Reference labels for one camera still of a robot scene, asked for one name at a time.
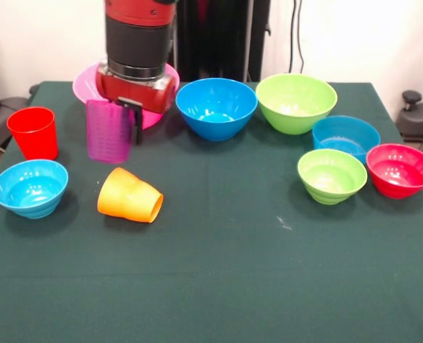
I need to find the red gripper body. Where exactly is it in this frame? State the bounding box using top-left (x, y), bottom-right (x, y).
top-left (95, 62), bottom-right (176, 114)

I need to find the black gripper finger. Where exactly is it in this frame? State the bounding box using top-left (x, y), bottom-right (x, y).
top-left (131, 106), bottom-right (144, 146)

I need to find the purple cup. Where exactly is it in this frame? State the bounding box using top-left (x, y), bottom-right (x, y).
top-left (85, 99), bottom-right (132, 164)

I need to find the orange cup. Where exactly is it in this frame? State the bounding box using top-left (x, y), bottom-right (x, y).
top-left (96, 166), bottom-right (164, 224)

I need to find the small green bowl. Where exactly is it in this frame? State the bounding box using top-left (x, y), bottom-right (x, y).
top-left (297, 149), bottom-right (369, 206)

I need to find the large blue bowl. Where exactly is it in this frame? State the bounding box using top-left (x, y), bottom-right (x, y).
top-left (175, 77), bottom-right (259, 141)

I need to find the red cup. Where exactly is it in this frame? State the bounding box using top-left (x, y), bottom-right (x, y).
top-left (6, 106), bottom-right (59, 161)

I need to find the small cyan bowl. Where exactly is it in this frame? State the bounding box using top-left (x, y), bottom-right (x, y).
top-left (0, 159), bottom-right (70, 219)

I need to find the black equipment stand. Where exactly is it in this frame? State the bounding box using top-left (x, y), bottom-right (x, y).
top-left (0, 49), bottom-right (40, 153)

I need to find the large green bowl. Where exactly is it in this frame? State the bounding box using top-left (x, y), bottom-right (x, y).
top-left (255, 73), bottom-right (339, 136)

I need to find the dark green table cloth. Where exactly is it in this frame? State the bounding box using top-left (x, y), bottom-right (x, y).
top-left (0, 81), bottom-right (423, 343)

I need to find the translucent blue bowl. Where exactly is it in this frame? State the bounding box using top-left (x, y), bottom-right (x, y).
top-left (312, 115), bottom-right (382, 166)

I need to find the small red bowl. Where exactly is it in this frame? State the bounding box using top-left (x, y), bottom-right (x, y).
top-left (365, 143), bottom-right (423, 200)

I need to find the black knobbed stand base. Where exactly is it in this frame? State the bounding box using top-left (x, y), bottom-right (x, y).
top-left (397, 89), bottom-right (423, 140)

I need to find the black hanging cable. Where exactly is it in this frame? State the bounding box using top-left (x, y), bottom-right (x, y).
top-left (289, 0), bottom-right (305, 75)

